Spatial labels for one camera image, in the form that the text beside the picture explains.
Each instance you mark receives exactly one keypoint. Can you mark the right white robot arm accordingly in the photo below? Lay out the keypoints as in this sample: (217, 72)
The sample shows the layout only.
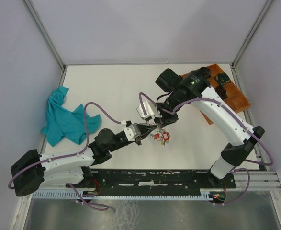
(195, 89)

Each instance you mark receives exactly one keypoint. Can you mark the white slotted cable duct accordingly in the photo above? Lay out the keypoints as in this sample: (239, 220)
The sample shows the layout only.
(70, 194)

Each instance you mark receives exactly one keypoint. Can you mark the teal cloth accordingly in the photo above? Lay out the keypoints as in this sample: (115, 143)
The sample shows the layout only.
(62, 123)

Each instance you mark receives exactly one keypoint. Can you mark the black round part lower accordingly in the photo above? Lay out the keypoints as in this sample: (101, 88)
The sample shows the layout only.
(221, 92)

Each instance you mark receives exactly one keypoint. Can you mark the aluminium front frame rail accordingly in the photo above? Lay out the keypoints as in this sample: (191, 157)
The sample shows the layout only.
(259, 181)

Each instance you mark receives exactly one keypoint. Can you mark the green yellow round part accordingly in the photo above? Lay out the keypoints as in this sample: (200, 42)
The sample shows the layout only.
(222, 78)

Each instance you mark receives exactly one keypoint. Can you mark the black round part top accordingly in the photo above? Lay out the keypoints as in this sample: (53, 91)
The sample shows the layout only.
(205, 72)

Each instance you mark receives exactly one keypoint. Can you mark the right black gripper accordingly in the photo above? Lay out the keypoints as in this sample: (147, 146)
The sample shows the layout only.
(165, 120)

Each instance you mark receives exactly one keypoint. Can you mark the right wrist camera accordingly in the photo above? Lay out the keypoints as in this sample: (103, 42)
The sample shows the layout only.
(148, 110)

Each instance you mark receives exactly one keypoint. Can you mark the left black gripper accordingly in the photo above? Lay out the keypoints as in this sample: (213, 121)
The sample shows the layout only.
(145, 130)

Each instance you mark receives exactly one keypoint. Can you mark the silver keyring with keys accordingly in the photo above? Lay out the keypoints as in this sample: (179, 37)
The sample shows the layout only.
(164, 135)

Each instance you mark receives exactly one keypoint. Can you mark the aluminium frame post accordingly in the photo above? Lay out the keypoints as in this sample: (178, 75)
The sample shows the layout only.
(252, 32)
(28, 4)

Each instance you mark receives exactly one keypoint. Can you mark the black round part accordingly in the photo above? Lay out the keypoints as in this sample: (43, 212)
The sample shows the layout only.
(221, 92)
(205, 72)

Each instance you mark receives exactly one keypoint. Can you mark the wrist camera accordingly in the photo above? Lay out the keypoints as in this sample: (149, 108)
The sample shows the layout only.
(131, 130)
(148, 110)

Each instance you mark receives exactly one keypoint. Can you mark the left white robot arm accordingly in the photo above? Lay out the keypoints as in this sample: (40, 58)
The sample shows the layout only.
(34, 170)

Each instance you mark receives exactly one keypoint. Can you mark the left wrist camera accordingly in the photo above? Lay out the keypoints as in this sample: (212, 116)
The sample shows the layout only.
(131, 130)

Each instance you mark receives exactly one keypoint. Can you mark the right aluminium frame post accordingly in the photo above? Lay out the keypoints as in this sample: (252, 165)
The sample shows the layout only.
(252, 32)

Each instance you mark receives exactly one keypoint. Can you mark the left aluminium frame post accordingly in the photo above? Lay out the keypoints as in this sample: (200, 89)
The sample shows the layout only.
(28, 4)

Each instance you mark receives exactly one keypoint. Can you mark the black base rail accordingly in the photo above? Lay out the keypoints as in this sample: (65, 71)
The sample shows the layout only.
(152, 182)

